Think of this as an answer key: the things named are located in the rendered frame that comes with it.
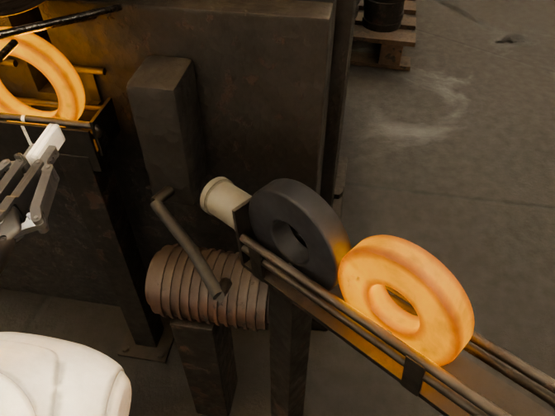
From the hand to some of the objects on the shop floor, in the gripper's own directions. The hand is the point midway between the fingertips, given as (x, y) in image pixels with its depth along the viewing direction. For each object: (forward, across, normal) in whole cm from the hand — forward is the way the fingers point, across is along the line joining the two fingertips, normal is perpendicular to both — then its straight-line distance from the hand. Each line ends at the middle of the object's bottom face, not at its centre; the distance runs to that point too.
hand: (46, 148), depth 67 cm
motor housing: (-7, +22, -74) cm, 78 cm away
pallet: (+202, +9, -92) cm, 223 cm away
